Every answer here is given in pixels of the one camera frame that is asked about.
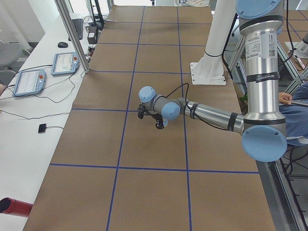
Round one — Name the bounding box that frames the near teach pendant tablet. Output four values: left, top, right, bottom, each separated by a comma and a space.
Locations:
13, 69, 46, 97

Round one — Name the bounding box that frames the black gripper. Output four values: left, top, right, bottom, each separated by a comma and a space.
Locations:
152, 114, 164, 129

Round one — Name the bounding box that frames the red cylinder bottle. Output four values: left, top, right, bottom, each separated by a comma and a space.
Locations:
0, 197, 33, 217

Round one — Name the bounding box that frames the black computer box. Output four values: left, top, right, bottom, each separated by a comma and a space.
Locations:
87, 26, 98, 44

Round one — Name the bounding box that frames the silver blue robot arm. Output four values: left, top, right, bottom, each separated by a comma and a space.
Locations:
138, 0, 287, 162

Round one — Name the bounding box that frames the aluminium frame post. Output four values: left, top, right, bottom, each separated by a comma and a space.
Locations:
55, 0, 90, 74

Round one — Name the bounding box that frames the white camera pole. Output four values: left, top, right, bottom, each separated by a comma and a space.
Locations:
204, 0, 237, 57

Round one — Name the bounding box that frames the black computer mouse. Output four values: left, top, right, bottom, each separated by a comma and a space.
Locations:
57, 42, 68, 48

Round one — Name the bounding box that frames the far teach pendant tablet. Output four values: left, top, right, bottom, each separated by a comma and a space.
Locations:
51, 52, 80, 76

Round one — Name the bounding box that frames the black keyboard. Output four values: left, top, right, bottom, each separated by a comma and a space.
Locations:
71, 18, 83, 40

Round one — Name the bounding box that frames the small electronics board with wires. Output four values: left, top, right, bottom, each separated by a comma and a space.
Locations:
85, 46, 95, 61

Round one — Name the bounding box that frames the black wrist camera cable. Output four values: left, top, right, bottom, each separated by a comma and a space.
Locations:
166, 82, 231, 131

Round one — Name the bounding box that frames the seated person in blue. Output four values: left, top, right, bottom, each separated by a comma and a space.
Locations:
279, 82, 308, 146

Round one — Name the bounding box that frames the small black square device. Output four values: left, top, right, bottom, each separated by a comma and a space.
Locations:
38, 123, 47, 134

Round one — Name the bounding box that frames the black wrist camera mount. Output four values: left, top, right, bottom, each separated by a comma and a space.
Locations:
137, 103, 148, 119

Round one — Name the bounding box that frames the teach pendant tablet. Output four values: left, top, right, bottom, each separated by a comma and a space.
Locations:
13, 69, 46, 97
51, 52, 80, 76

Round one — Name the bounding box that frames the white camera pole base plate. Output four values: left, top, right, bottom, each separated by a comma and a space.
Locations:
190, 61, 226, 86

